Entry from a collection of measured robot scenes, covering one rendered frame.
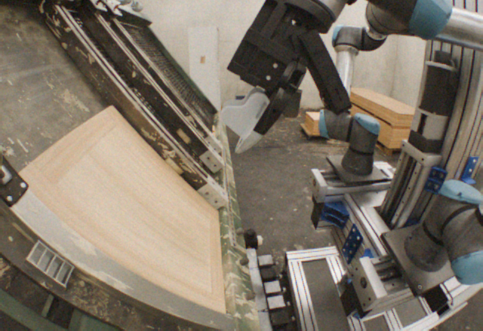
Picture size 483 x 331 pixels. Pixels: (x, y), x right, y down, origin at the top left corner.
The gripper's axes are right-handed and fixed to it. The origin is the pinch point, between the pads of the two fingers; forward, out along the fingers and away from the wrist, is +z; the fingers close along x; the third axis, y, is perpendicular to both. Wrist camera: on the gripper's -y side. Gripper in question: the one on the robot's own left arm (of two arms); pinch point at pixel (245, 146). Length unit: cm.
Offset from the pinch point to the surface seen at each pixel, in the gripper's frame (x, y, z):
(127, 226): -1.1, 13.2, 28.9
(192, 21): -552, 164, -34
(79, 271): 14.5, 16.1, 25.1
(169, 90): -83, 32, 23
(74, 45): -32, 59, 7
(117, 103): -34, 36, 19
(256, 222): -117, -76, 112
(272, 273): -15, -37, 47
